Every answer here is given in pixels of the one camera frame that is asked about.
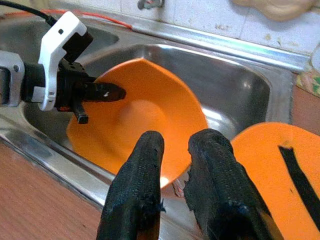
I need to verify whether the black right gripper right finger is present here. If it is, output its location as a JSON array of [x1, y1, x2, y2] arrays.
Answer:
[[183, 128, 285, 240]]

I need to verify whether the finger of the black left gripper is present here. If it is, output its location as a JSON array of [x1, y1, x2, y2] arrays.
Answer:
[[83, 81, 127, 103], [73, 98, 90, 125]]

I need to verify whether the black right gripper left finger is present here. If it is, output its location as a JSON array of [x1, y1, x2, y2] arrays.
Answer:
[[96, 130, 166, 240]]

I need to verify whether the orange octagonal plate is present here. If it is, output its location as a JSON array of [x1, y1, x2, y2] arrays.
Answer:
[[66, 57, 210, 190]]

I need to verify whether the orange plate with black strip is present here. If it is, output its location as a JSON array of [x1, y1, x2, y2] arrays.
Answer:
[[231, 121, 320, 240]]

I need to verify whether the black strip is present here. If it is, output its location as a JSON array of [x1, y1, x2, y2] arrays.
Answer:
[[278, 145, 320, 224]]

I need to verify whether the stainless steel sink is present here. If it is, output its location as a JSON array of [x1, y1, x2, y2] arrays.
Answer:
[[0, 9, 311, 240]]

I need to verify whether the floral printed clear package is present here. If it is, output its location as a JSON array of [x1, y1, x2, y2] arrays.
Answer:
[[296, 67, 320, 100]]

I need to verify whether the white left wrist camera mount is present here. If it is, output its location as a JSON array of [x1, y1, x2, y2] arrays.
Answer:
[[37, 11, 94, 112]]

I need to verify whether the red cable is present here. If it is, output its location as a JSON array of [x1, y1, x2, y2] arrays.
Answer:
[[4, 9, 133, 30]]

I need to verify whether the black cable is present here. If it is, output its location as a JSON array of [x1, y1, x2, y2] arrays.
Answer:
[[0, 0, 59, 27]]

